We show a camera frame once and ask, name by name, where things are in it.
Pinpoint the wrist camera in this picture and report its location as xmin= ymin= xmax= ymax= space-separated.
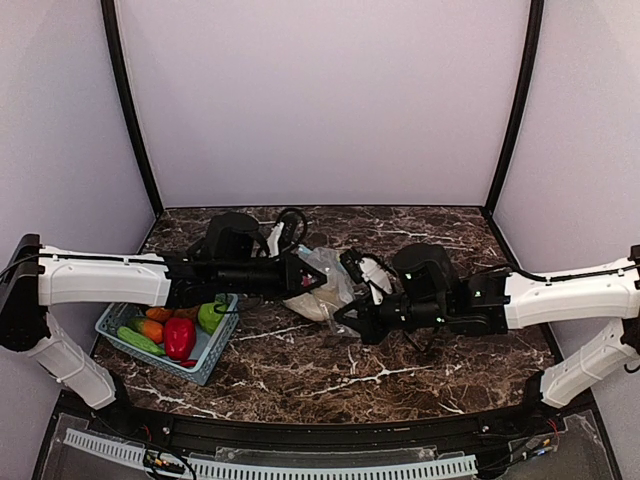
xmin=339 ymin=249 xmax=394 ymax=305
xmin=267 ymin=207 xmax=308 ymax=258

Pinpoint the red toy bell pepper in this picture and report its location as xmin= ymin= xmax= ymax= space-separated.
xmin=164 ymin=317 xmax=197 ymax=361

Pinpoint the light blue plastic basket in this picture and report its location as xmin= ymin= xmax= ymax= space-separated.
xmin=95 ymin=294 xmax=239 ymax=386

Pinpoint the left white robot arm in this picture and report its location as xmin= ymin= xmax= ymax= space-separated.
xmin=1 ymin=208 xmax=327 ymax=410

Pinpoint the black front frame rail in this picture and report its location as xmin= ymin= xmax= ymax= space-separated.
xmin=89 ymin=394 xmax=566 ymax=456

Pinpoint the brown toy potato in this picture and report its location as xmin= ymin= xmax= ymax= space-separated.
xmin=173 ymin=306 xmax=200 ymax=321

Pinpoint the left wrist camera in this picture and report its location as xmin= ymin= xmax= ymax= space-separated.
xmin=267 ymin=207 xmax=308 ymax=258

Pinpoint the white slotted cable duct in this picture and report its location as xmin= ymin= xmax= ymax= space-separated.
xmin=63 ymin=428 xmax=479 ymax=480

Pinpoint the black frame post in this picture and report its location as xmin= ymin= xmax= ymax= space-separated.
xmin=100 ymin=0 xmax=164 ymax=218
xmin=483 ymin=0 xmax=545 ymax=218

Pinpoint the green toy cucumber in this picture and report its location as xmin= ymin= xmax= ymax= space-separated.
xmin=117 ymin=326 xmax=166 ymax=356

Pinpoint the right black frame post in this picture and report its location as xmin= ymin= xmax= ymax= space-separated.
xmin=483 ymin=0 xmax=545 ymax=218

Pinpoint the orange toy carrot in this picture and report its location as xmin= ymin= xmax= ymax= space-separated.
xmin=127 ymin=317 xmax=164 ymax=344

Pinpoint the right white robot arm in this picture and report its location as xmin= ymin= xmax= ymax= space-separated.
xmin=334 ymin=243 xmax=639 ymax=409

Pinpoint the left black frame post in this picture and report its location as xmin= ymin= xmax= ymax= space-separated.
xmin=100 ymin=0 xmax=164 ymax=218

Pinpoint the large clear zip bag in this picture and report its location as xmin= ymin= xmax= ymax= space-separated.
xmin=283 ymin=246 xmax=355 ymax=336

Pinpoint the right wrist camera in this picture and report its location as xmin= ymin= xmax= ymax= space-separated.
xmin=339 ymin=249 xmax=394 ymax=305

